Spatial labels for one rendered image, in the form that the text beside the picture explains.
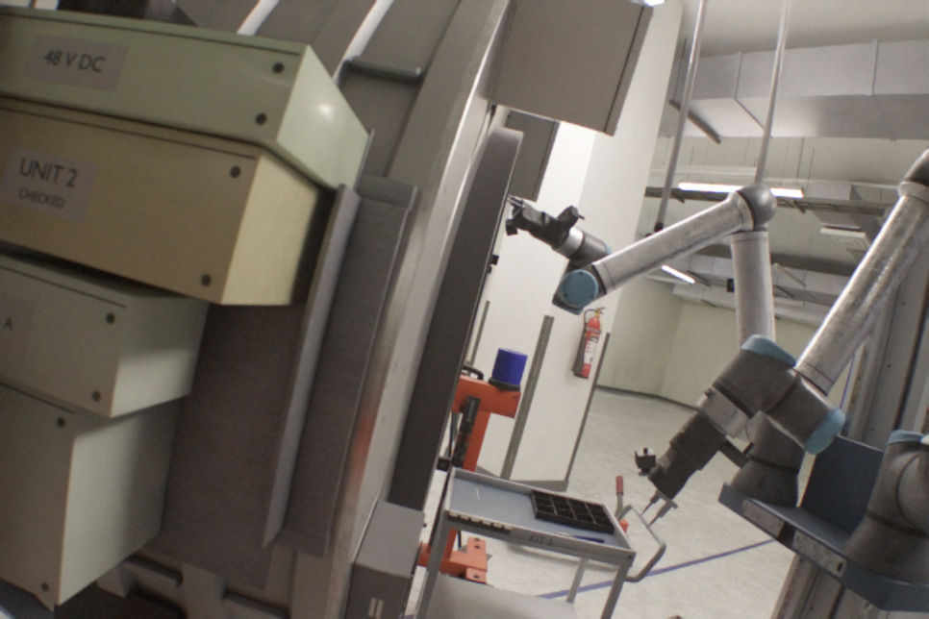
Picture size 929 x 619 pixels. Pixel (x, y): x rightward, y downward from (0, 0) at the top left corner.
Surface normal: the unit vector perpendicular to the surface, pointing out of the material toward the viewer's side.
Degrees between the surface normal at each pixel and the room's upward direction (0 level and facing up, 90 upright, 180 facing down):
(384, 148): 74
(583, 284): 93
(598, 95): 125
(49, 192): 90
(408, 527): 22
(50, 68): 90
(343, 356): 90
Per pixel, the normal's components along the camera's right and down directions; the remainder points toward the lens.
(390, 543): 0.24, -0.88
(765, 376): -0.29, -0.01
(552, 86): -0.15, 0.58
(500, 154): 0.18, -0.69
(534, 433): 0.61, 0.18
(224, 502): 0.00, 0.03
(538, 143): -0.19, 0.73
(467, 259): 0.07, -0.27
